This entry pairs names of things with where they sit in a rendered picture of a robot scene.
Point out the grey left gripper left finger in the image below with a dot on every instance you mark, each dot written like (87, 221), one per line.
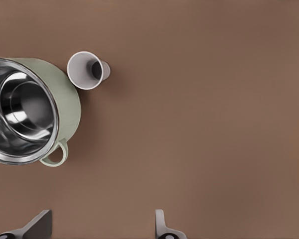
(37, 227)

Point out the white plastic cup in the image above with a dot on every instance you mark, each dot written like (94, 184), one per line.
(86, 71)

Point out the green steel-lined pot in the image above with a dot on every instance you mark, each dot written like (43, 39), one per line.
(27, 109)

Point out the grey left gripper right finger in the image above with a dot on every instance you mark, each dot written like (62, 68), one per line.
(160, 225)

